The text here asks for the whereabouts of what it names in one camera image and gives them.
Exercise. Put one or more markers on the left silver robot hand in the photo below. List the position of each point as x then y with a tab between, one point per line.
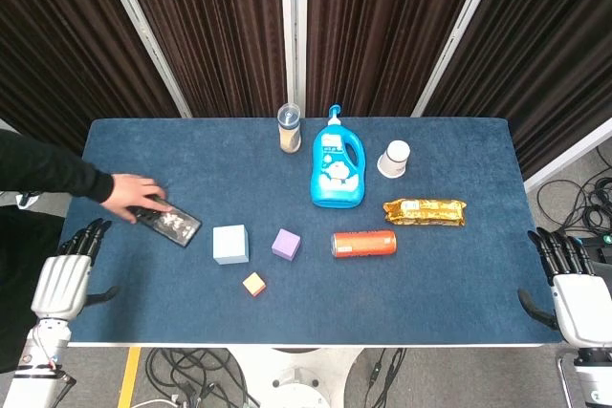
59	284

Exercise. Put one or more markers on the person's bare hand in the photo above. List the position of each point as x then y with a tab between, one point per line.
131	190

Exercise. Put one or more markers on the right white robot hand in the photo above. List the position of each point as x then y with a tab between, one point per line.
583	307

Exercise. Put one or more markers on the black snack packet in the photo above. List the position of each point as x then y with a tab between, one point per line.
174	226

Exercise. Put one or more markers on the small orange cube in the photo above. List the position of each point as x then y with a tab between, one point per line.
253	284

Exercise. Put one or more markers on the purple foam cube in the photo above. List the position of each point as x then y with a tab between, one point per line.
286	243

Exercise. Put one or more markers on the person's black sleeved forearm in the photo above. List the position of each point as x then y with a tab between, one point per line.
43	164

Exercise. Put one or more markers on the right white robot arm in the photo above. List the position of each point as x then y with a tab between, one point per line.
593	379

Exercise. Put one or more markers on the black box with green light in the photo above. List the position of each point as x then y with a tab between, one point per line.
601	249

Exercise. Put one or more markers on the white floor scrap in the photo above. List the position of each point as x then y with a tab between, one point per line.
26	199

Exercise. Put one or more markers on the large light blue cube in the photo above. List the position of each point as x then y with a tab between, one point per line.
230	243

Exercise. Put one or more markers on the dark brown curtain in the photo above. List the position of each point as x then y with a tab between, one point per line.
382	30
215	35
550	45
57	45

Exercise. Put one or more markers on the clear jar with beige contents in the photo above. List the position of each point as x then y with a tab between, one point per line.
290	135

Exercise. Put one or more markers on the gold biscuit packet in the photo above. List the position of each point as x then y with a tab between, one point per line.
425	212

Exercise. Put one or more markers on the blue detergent bottle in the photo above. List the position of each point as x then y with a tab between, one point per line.
334	174

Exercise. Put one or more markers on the blue table cloth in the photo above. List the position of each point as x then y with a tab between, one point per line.
306	303

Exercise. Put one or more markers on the orange soda can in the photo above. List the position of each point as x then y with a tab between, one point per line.
365	243

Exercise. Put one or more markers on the white paper cup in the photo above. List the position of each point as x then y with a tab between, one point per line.
394	159

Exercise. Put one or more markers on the grey metal tube frame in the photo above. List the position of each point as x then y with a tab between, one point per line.
562	379

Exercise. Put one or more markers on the white partition frame rail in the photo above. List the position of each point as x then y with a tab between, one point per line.
569	157
5	124

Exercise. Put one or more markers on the white partition frame post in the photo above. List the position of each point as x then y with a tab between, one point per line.
459	30
143	30
292	30

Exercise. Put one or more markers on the white table pedestal base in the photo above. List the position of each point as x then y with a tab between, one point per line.
296	379

